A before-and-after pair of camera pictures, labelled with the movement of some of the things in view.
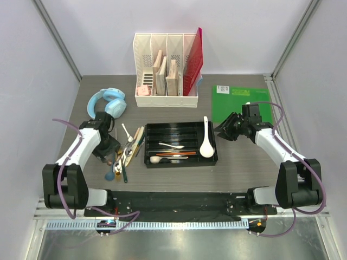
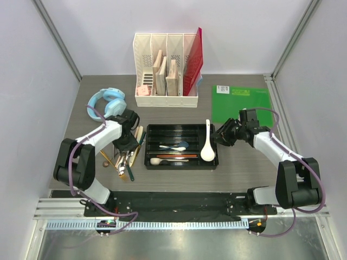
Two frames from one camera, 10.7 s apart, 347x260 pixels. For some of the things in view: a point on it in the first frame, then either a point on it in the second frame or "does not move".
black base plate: [182, 203] does not move
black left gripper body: [107, 147] -> [126, 142]
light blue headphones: [114, 98] does not move
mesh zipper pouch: [200, 80] does not move
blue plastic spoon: [110, 176] -> [183, 144]
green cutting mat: [227, 99] does not move
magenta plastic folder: [193, 62] does not move
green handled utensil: [124, 174] -> [131, 175]
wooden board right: [172, 79] does not move
